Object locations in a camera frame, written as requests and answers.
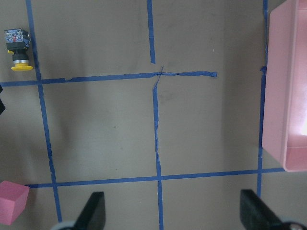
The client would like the pink plastic bin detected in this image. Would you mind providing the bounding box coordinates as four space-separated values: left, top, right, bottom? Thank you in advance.
262 0 307 172

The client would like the pink foam cube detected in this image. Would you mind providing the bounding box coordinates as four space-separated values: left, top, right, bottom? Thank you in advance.
0 181 30 225

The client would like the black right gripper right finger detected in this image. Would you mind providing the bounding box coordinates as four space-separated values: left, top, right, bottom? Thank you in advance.
240 189 307 230

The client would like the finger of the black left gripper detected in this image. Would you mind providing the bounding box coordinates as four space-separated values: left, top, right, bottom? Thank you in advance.
0 85 5 115

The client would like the yellow mushroom push button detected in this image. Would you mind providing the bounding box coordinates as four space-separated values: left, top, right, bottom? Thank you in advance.
4 28 34 71

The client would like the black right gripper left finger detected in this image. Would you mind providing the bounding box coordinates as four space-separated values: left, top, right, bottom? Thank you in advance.
51 191 106 230

